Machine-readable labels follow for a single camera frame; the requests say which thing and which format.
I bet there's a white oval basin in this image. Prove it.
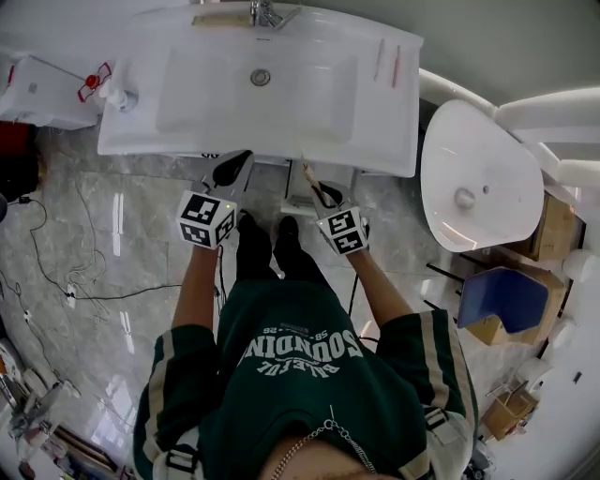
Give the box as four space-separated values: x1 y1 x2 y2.
419 98 546 253

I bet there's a white harness strap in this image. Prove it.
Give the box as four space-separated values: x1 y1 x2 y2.
397 403 473 480
152 428 205 480

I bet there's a white foam roll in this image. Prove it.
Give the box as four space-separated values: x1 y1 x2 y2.
561 247 600 284

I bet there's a chrome faucet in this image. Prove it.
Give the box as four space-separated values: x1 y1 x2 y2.
247 0 302 32

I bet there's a white ceramic sink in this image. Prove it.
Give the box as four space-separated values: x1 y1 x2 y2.
97 1 426 179

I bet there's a large cardboard box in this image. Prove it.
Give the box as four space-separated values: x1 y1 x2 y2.
465 262 567 348

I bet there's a person's left forearm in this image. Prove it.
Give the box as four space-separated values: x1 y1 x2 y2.
170 242 222 335

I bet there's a green printed shirt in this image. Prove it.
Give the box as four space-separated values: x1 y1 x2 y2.
133 278 480 480

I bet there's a black bag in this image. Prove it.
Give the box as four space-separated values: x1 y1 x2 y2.
0 120 42 203

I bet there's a silver chain necklace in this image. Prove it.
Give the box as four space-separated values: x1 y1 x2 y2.
269 418 377 480

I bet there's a small cardboard box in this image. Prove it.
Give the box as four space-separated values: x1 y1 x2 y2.
481 387 539 443

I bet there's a pink toothbrush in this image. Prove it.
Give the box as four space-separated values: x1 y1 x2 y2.
372 38 386 82

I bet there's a blue plastic seat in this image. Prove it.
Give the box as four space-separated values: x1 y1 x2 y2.
456 266 550 336

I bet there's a white drawer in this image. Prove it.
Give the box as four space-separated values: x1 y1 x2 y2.
279 158 361 218

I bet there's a white sink cabinet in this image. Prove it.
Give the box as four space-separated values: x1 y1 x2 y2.
175 152 399 182

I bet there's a person's right leg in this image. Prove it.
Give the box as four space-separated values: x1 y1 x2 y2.
273 215 329 287

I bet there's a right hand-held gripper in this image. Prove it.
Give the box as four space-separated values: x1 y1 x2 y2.
310 180 371 257

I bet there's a person's left leg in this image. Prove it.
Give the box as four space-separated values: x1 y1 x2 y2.
233 213 276 285

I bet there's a tall cardboard box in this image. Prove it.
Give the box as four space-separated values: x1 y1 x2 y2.
528 192 580 263

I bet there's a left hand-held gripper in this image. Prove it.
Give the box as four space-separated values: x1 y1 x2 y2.
175 149 255 250

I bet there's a black floor cable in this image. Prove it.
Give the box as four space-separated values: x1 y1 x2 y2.
17 195 185 302

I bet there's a person's leg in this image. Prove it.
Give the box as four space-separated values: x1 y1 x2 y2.
273 215 329 287
233 213 276 285

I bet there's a white padded tube frame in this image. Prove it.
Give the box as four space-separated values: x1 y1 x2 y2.
418 67 600 201

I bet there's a stack of framed boards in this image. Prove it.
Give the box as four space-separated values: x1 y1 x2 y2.
49 421 121 474

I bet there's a white floor cable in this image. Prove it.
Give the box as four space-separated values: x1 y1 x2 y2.
65 177 112 324

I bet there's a person's right forearm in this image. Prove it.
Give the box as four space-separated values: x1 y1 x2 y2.
344 247 417 330

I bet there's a wooden stick item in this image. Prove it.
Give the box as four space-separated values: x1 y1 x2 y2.
301 156 325 201

